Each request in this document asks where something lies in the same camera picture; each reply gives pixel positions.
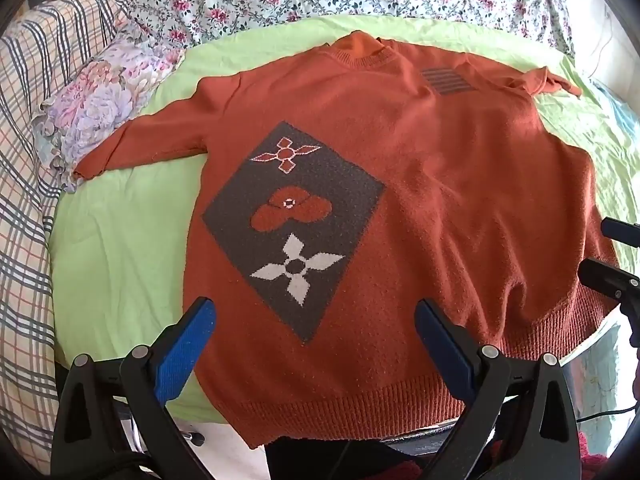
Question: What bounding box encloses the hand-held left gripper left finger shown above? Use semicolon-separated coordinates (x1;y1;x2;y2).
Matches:
50;296;266;480

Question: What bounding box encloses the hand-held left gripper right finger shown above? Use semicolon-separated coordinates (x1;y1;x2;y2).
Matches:
414;298;583;480

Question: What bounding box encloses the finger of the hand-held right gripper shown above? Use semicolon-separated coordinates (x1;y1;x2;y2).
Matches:
579;258;640;311
601;217;640;248

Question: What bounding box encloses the orange knit sweater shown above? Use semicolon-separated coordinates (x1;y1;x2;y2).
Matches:
71;30;621;451

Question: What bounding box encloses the light green bed sheet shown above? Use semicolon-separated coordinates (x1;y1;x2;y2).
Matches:
47;12;640;426

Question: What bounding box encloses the pale blue cloth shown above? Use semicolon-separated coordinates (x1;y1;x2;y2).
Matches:
592;77;640;131

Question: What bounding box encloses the dark red cloth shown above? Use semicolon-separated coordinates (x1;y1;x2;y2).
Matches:
580;452;618;480

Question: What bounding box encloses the plaid blanket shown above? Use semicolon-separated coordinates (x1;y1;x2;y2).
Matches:
0;0;136;461

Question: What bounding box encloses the purple floral pillow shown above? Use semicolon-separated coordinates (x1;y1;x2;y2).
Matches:
32;25;186;193

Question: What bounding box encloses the black cable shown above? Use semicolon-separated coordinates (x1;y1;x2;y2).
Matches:
575;407;638;423

